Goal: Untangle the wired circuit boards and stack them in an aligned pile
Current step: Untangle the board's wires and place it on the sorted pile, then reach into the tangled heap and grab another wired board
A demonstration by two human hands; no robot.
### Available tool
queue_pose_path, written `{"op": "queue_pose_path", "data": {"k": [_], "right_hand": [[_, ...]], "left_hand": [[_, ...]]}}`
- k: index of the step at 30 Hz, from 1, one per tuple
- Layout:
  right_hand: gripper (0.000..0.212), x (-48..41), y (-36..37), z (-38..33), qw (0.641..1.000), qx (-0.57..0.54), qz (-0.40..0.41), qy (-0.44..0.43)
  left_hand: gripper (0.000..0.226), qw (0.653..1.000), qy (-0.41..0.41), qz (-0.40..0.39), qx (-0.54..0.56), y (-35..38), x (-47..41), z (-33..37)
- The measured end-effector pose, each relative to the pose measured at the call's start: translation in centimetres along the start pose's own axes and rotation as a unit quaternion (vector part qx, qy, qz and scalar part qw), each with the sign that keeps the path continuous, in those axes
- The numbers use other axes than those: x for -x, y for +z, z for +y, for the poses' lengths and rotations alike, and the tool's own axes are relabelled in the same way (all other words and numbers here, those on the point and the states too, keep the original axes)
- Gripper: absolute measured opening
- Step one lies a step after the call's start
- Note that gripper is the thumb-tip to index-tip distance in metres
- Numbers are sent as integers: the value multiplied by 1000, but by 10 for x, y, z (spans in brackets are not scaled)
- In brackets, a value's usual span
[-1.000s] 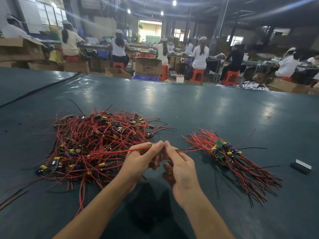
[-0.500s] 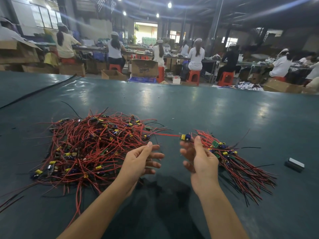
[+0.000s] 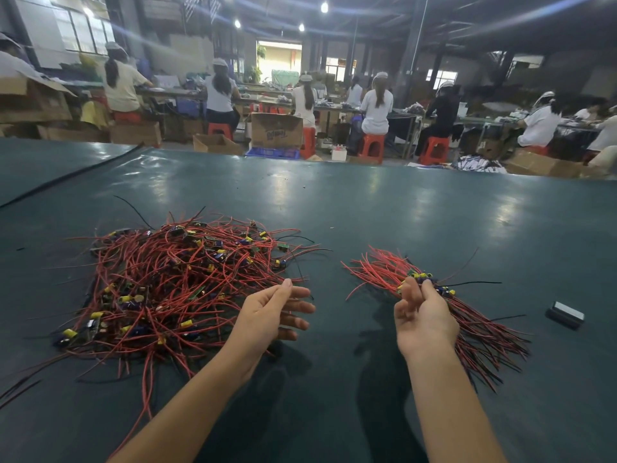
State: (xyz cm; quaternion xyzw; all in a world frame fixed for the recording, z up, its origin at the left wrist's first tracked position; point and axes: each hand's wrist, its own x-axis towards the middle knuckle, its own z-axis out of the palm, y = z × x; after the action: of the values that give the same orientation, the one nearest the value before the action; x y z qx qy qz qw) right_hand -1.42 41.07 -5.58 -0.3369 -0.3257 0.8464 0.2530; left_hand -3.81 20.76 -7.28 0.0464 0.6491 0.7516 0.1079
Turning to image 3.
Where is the person's left hand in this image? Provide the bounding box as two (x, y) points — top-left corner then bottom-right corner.
(224, 277), (317, 367)

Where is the person's right hand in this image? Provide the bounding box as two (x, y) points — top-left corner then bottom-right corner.
(393, 277), (461, 363)

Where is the sorted bundle of wired boards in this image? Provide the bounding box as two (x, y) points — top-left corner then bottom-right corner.
(342, 248), (532, 392)

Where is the pile of red-wired boards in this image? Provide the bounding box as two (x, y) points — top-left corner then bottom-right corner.
(0, 215), (324, 449)

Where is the person's left forearm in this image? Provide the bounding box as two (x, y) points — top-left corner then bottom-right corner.
(108, 352), (260, 463)

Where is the person's right forearm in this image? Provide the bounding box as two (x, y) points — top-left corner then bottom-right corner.
(400, 347), (507, 463)

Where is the dark green table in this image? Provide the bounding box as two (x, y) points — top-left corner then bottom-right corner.
(0, 138), (617, 463)

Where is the small black grey block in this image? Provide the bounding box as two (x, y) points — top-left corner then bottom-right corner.
(546, 302), (586, 331)

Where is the heap of black white items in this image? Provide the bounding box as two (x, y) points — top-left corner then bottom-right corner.
(453, 155), (508, 174)

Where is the blue plastic crate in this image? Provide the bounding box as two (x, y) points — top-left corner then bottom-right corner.
(246, 147), (302, 161)

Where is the yellow sack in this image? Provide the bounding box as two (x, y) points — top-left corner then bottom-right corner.
(81, 101), (111, 128)

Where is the large open cardboard box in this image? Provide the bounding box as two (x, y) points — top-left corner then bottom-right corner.
(0, 77), (76, 123)

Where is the grid window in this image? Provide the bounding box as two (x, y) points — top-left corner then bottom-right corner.
(53, 5), (115, 54)

